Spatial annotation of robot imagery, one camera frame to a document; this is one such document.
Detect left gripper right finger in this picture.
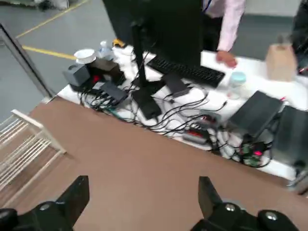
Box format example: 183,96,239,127
191,176,299,231

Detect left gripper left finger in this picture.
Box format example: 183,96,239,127
0,175,90,231

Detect green circuit board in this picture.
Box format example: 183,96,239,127
242,143,264,166

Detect grey power strip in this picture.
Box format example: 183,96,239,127
183,128,210,145

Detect black finned metal box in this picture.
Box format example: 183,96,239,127
228,90,285,137
273,105,308,168

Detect clear jar pale blue lid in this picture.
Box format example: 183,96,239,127
227,71,247,100

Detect black port hub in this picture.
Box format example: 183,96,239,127
99,81,128,104

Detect grey tissue box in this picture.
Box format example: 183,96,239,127
63,64,91,87

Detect black power adapter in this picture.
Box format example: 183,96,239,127
164,73,190,98

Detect black keyboard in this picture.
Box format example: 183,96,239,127
146,56,226,89

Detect black box red label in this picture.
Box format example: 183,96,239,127
89,59,122,84

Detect light brown block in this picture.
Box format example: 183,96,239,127
265,36,298,82

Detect white stacked bowls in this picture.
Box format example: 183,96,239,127
74,49,97,65

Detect clear water bottle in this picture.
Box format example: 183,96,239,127
99,40,113,60

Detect person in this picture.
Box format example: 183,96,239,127
291,0,308,70
202,0,246,52

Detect black computer monitor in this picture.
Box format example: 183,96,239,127
103,0,203,120

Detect white wire rack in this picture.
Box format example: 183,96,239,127
0,109,67,209

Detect aluminium corner frame post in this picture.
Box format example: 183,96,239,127
0,23,57,98

